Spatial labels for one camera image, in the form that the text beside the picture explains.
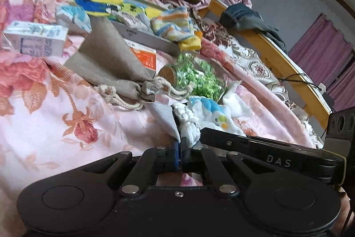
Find ornate cream maroon cloth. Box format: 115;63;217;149
194;18;325;149

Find wooden bed frame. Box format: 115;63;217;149
198;0;333;129

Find glass jar of green bits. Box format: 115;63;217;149
158;52;228;101

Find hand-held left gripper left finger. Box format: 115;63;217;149
80;140;181;195

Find white carton box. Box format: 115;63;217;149
1;21;68;58

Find blue denim jeans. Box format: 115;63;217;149
219;3;286;50

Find grey face mask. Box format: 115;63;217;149
144;102;181;143

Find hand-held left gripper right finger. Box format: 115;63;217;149
181;141;280;197

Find purple curtain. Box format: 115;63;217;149
288;13;355;112

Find white blue tissue pack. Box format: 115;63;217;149
55;4;92;34

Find pink floral bedsheet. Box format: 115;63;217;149
0;0;319;226

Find pastel striped sock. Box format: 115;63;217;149
151;6;202;52

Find grey cartoon print box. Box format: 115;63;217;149
72;0;183;57

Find beige drawstring pouch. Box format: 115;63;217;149
64;16;195;110

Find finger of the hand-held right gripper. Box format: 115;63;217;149
200;128;251;155

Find plain white cloth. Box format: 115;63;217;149
222;80;250;118

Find orange white packet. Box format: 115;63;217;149
124;39;159;74

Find white muslin towel blue print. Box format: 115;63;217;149
172;95;247;147

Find black cable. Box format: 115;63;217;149
276;73;336;104

